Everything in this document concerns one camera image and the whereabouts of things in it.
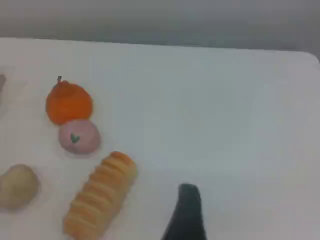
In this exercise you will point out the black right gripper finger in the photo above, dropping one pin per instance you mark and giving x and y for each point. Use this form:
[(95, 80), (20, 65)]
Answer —
[(187, 215)]

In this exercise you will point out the beige egg yolk pastry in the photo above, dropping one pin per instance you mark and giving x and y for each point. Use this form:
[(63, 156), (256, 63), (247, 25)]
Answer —
[(17, 187)]

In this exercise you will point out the striped golden bread roll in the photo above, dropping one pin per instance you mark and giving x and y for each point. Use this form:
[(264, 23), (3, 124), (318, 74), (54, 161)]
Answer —
[(102, 195)]

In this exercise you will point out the orange tangerine toy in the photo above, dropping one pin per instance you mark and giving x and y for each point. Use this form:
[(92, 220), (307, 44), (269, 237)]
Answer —
[(68, 105)]

